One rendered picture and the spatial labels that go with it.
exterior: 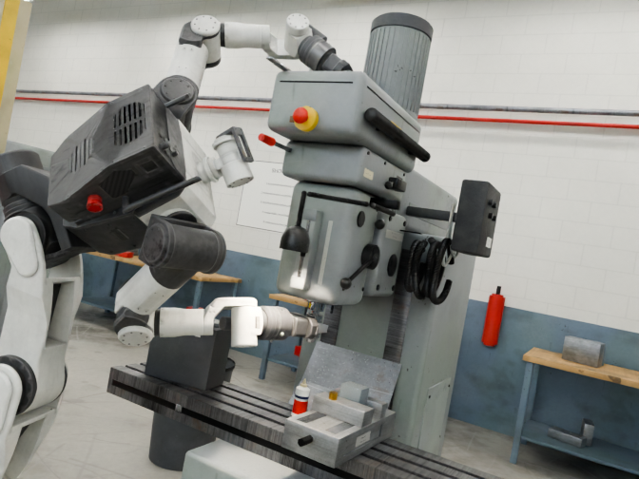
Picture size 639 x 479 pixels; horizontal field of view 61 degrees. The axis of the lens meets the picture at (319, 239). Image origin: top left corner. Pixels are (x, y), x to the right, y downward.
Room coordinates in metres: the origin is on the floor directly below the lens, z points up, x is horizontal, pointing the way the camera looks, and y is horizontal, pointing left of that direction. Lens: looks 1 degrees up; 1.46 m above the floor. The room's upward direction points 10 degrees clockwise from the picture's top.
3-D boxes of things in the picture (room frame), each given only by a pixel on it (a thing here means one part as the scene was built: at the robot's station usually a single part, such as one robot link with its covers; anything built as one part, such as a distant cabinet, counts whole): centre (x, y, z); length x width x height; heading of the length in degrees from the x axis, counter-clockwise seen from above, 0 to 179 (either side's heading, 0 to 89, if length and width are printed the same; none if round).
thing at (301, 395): (1.56, -0.03, 1.02); 0.04 x 0.04 x 0.11
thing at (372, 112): (1.49, -0.17, 1.79); 0.45 x 0.04 x 0.04; 152
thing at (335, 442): (1.43, -0.15, 1.02); 0.35 x 0.15 x 0.11; 150
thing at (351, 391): (1.45, -0.16, 1.08); 0.06 x 0.05 x 0.06; 60
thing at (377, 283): (1.70, -0.12, 1.47); 0.24 x 0.19 x 0.26; 62
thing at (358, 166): (1.56, -0.05, 1.68); 0.34 x 0.24 x 0.10; 152
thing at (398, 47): (1.75, -0.14, 2.05); 0.20 x 0.20 x 0.32
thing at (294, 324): (1.47, 0.05, 1.23); 0.13 x 0.12 x 0.10; 41
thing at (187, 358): (1.73, 0.35, 1.07); 0.22 x 0.12 x 0.20; 73
